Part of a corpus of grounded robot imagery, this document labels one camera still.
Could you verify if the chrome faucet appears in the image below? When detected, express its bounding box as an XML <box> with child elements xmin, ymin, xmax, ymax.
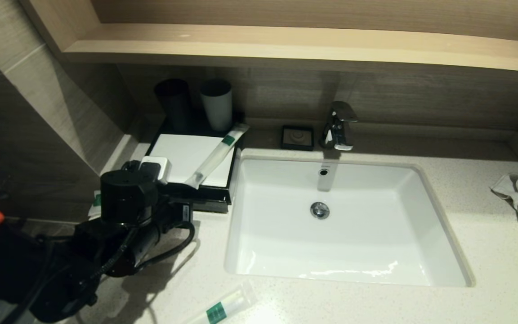
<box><xmin>320</xmin><ymin>101</ymin><xmax>358</xmax><ymax>152</ymax></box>

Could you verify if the clear toothbrush packet green label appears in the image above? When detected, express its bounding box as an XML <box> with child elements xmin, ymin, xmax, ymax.
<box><xmin>186</xmin><ymin>280</ymin><xmax>258</xmax><ymax>324</ymax></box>

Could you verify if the small white packet green label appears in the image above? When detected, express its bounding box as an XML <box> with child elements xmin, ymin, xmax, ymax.
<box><xmin>89</xmin><ymin>190</ymin><xmax>103</xmax><ymax>221</ymax></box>

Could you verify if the long toothbrush packet green label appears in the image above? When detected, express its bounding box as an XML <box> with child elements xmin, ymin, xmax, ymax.
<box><xmin>185</xmin><ymin>124</ymin><xmax>250</xmax><ymax>189</ymax></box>

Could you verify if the white ceramic sink basin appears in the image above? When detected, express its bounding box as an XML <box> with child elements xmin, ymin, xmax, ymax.
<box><xmin>224</xmin><ymin>155</ymin><xmax>474</xmax><ymax>288</ymax></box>

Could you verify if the black box with white top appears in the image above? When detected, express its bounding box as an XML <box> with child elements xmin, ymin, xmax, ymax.
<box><xmin>142</xmin><ymin>130</ymin><xmax>244</xmax><ymax>198</ymax></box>

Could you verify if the light wooden shelf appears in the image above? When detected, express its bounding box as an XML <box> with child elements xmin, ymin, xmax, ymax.
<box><xmin>18</xmin><ymin>0</ymin><xmax>518</xmax><ymax>77</ymax></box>

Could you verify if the chrome drain stopper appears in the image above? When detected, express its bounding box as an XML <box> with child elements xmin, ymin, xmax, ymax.
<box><xmin>310</xmin><ymin>202</ymin><xmax>330</xmax><ymax>220</ymax></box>

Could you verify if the black plastic cup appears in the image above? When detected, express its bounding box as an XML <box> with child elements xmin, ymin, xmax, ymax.
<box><xmin>154</xmin><ymin>79</ymin><xmax>193</xmax><ymax>133</ymax></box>

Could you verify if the grey plastic cup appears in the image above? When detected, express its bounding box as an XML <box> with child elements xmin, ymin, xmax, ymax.
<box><xmin>201</xmin><ymin>80</ymin><xmax>234</xmax><ymax>132</ymax></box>

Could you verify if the black square soap dish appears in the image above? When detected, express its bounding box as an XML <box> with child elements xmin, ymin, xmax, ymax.
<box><xmin>280</xmin><ymin>126</ymin><xmax>315</xmax><ymax>152</ymax></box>

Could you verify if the black cup tray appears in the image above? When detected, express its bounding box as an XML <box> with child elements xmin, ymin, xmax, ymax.
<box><xmin>149</xmin><ymin>110</ymin><xmax>246</xmax><ymax>138</ymax></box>

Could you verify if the smooth black arm cable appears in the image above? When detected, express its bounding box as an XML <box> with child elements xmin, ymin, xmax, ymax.
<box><xmin>138</xmin><ymin>220</ymin><xmax>196</xmax><ymax>270</ymax></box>

